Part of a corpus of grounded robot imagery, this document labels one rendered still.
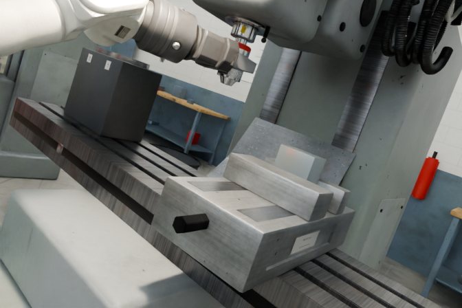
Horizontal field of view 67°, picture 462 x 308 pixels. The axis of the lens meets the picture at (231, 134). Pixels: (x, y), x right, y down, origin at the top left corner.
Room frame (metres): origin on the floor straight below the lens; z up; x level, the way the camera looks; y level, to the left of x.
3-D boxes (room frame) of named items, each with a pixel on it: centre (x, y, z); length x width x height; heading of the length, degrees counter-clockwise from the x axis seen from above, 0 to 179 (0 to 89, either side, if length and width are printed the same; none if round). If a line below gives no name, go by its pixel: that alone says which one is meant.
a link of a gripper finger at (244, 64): (0.65, 0.02, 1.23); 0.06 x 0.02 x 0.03; 124
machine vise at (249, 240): (0.53, -0.10, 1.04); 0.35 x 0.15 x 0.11; 146
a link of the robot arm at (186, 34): (0.62, 0.12, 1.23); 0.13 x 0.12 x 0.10; 34
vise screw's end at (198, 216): (0.37, 0.01, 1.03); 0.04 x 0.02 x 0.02; 146
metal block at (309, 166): (0.56, -0.12, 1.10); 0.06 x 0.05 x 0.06; 56
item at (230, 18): (0.68, 0.04, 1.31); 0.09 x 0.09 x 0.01
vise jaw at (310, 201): (0.51, -0.09, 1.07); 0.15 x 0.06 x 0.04; 56
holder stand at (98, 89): (0.94, 0.34, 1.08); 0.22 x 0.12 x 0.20; 50
